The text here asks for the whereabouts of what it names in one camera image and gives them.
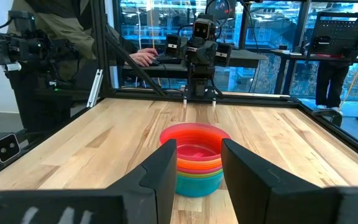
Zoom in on person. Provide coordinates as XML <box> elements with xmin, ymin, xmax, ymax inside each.
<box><xmin>6</xmin><ymin>0</ymin><xmax>160</xmax><ymax>134</ymax></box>
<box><xmin>314</xmin><ymin>14</ymin><xmax>358</xmax><ymax>111</ymax></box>

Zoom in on black perforated panel stand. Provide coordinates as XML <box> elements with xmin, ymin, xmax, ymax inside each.
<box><xmin>308</xmin><ymin>11</ymin><xmax>358</xmax><ymax>60</ymax></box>

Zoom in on red plastic bowl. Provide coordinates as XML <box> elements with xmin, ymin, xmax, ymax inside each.
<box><xmin>159</xmin><ymin>122</ymin><xmax>232</xmax><ymax>162</ymax></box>

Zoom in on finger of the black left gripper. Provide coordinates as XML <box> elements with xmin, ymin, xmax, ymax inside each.
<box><xmin>165</xmin><ymin>34</ymin><xmax>182</xmax><ymax>59</ymax></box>
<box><xmin>214</xmin><ymin>42</ymin><xmax>233</xmax><ymax>68</ymax></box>

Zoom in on black aluminium table frame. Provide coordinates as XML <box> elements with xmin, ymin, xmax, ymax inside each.
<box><xmin>0</xmin><ymin>0</ymin><xmax>358</xmax><ymax>184</ymax></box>

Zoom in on table-level camera box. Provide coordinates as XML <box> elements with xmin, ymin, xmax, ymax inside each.
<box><xmin>0</xmin><ymin>131</ymin><xmax>22</xmax><ymax>166</ymax></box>

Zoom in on orange plastic bowl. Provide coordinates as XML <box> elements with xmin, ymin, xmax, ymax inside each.
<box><xmin>177</xmin><ymin>161</ymin><xmax>223</xmax><ymax>171</ymax></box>

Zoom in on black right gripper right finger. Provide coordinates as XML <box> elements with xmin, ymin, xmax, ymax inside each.
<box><xmin>221</xmin><ymin>138</ymin><xmax>358</xmax><ymax>224</ymax></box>

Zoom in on black keyboard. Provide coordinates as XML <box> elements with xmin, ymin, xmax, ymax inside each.
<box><xmin>153</xmin><ymin>54</ymin><xmax>183</xmax><ymax>65</ymax></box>

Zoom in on person's hand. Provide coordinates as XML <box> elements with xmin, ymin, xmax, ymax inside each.
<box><xmin>128</xmin><ymin>47</ymin><xmax>159</xmax><ymax>68</ymax></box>

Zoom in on teal plastic bowl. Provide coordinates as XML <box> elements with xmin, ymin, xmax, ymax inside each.
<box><xmin>175</xmin><ymin>171</ymin><xmax>224</xmax><ymax>198</ymax></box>

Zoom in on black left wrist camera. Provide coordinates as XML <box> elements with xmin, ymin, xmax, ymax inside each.
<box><xmin>192</xmin><ymin>17</ymin><xmax>213</xmax><ymax>41</ymax></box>

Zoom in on black desk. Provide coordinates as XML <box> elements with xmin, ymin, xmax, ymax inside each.
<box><xmin>121</xmin><ymin>49</ymin><xmax>269</xmax><ymax>80</ymax></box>
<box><xmin>271</xmin><ymin>49</ymin><xmax>358</xmax><ymax>95</ymax></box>

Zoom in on silver aluminium bar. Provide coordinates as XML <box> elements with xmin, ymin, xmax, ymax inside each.
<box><xmin>86</xmin><ymin>68</ymin><xmax>104</xmax><ymax>108</ymax></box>

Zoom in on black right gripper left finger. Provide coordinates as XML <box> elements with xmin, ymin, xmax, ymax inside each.
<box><xmin>0</xmin><ymin>138</ymin><xmax>178</xmax><ymax>224</ymax></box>

